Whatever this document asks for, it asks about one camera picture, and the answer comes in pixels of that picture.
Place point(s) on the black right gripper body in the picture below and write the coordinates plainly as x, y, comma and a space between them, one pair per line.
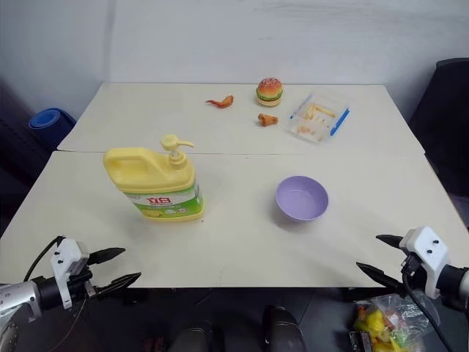
411, 271

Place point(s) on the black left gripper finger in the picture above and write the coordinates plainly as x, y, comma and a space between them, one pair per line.
106, 254
117, 281

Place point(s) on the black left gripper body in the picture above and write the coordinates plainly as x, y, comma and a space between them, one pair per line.
82, 280

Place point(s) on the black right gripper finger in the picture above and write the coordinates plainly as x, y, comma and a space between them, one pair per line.
379, 274
389, 240

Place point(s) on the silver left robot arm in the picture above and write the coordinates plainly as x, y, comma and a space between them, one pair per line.
20, 297

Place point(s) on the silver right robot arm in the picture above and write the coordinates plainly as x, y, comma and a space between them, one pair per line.
456, 284

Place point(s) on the yellow detergent jug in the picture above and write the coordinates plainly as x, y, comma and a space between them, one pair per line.
161, 179

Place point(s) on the purple plastic bowl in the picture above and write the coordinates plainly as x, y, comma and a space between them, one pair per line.
302, 198

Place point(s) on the clear bag of toys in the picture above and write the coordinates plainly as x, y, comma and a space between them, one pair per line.
386, 322

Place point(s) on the dark rounded shape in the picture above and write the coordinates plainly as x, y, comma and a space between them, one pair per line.
282, 328
190, 339

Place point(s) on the black chair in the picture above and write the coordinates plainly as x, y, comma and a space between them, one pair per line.
445, 128

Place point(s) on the clear box with blue clips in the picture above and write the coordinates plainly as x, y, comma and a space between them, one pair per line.
318, 120

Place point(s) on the blue rolled mat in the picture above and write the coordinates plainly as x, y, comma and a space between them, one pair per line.
49, 122

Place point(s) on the toy fried chicken piece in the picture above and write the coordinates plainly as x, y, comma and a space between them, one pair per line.
267, 119

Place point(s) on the toy hamburger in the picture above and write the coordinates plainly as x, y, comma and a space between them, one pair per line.
269, 92

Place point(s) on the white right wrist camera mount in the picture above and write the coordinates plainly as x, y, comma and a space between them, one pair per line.
428, 254

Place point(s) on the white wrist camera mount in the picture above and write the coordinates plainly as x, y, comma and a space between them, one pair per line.
428, 254
65, 262

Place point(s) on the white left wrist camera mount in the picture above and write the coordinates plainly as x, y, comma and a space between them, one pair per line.
65, 262

